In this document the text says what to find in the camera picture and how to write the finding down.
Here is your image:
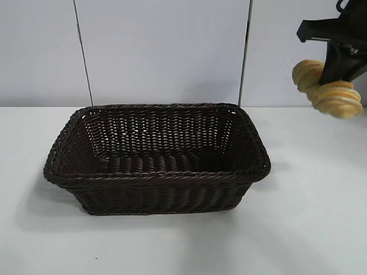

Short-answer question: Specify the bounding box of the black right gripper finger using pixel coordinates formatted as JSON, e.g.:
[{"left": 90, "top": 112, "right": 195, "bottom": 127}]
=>
[
  {"left": 349, "top": 54, "right": 367, "bottom": 81},
  {"left": 319, "top": 43, "right": 355, "bottom": 85}
]

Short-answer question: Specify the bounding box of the long striped bread loaf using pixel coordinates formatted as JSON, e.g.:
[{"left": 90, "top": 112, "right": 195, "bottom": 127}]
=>
[{"left": 291, "top": 59, "right": 364, "bottom": 120}]

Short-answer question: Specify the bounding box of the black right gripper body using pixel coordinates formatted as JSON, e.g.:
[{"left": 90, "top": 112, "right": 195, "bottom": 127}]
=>
[{"left": 297, "top": 0, "right": 367, "bottom": 57}]

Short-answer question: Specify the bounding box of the dark brown wicker basket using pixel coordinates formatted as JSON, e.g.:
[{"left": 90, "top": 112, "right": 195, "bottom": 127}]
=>
[{"left": 43, "top": 102, "right": 272, "bottom": 216}]

